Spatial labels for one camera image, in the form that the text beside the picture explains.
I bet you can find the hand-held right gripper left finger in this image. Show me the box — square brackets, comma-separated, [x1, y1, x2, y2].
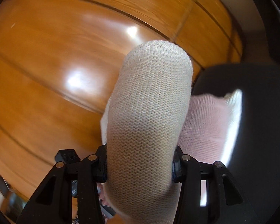
[16, 145, 108, 224]

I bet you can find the pink folded sweater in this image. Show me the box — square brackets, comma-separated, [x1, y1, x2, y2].
[177, 94, 234, 166]

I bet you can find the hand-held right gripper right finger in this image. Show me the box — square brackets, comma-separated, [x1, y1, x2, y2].
[171, 146, 256, 224]

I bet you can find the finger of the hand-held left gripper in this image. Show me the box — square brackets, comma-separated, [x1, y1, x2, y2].
[55, 149, 81, 168]

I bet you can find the beige knitted sweater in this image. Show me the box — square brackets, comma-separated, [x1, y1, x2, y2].
[100, 40, 193, 224]

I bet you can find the white folded cloth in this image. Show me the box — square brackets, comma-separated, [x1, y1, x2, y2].
[199, 90, 243, 207]

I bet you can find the wooden wardrobe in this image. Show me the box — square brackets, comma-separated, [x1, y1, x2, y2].
[0, 0, 245, 206]

